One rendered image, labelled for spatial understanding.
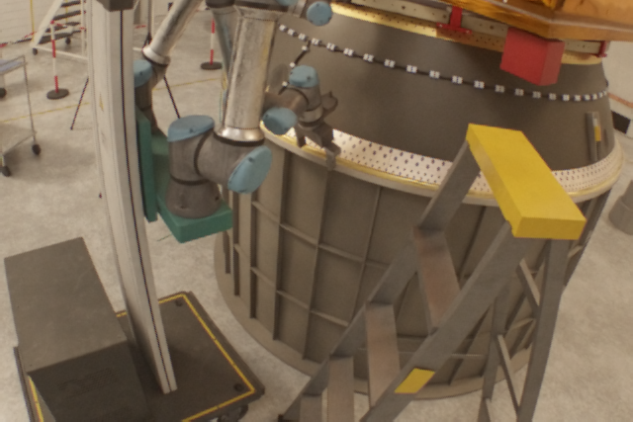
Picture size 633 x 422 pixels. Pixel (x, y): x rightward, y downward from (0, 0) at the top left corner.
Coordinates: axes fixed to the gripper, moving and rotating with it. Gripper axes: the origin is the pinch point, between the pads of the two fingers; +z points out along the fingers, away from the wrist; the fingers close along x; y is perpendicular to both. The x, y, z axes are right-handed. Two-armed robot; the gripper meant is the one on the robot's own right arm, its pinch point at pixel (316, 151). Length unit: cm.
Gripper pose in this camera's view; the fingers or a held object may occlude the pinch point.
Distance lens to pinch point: 146.2
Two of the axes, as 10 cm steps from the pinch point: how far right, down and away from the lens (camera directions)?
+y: -7.2, 5.7, -3.9
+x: 6.9, 5.1, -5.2
